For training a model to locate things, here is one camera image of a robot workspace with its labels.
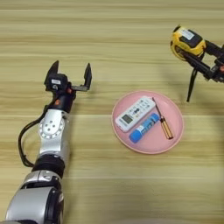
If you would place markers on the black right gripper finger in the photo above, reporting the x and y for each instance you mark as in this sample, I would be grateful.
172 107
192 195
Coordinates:
198 65
215 49

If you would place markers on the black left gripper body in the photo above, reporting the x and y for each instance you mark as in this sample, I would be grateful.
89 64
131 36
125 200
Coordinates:
62 100

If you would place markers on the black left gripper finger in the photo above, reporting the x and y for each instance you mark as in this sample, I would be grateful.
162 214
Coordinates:
54 68
88 75

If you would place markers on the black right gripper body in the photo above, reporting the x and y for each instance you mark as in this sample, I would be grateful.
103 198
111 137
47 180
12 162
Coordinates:
217 71

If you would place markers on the yellow black tape measure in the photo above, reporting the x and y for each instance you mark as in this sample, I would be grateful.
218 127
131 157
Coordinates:
189 42

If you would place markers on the white remote control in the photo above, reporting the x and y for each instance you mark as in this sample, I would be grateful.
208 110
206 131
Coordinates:
134 113

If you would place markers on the blue glue stick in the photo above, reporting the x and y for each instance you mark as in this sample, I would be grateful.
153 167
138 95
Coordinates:
143 128

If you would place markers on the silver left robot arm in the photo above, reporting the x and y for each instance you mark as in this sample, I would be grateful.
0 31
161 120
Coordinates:
52 137

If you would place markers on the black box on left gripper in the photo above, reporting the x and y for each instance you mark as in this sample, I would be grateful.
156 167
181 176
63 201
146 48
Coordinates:
55 83

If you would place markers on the pink round plate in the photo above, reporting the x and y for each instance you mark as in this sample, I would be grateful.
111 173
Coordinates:
154 140

